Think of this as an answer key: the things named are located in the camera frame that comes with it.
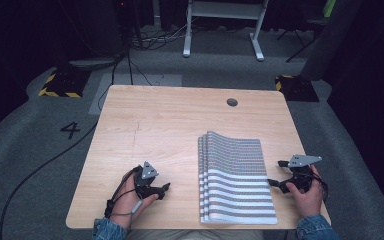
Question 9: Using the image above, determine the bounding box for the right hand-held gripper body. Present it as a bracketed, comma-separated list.
[285, 153, 323, 195]

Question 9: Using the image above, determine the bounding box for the dark grey curtain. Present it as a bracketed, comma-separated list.
[299, 0, 365, 82]

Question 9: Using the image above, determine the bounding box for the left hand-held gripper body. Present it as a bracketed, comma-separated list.
[133, 161, 161, 200]

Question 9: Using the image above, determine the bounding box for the yellow-black striped stand base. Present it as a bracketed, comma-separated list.
[274, 74, 321, 103]
[37, 67, 93, 100]

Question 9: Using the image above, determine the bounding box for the black stand with round base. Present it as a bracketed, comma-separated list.
[67, 0, 139, 72]

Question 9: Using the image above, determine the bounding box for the person's right hand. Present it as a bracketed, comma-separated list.
[285, 164, 325, 220]

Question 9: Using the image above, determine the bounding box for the long black floor cable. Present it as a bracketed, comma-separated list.
[0, 49, 132, 240]

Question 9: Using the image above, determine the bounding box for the person's left hand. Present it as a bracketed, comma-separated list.
[109, 169, 160, 230]

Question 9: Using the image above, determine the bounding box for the hand-held gripper cable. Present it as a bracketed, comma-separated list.
[103, 165, 145, 231]
[312, 169, 330, 204]

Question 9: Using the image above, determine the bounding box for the left hand-held gripper cable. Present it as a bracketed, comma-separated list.
[103, 165, 145, 231]

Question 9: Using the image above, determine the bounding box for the black chair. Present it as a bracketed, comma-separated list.
[275, 0, 337, 64]

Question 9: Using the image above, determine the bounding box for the white desk frame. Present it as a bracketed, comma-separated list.
[182, 0, 271, 62]

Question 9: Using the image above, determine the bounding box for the bundle of floor cables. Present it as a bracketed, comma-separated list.
[129, 18, 199, 52]

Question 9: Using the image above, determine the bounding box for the striped cloth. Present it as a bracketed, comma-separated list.
[197, 130, 279, 225]

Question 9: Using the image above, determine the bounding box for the right hand-held gripper cable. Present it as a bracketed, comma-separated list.
[312, 169, 330, 204]

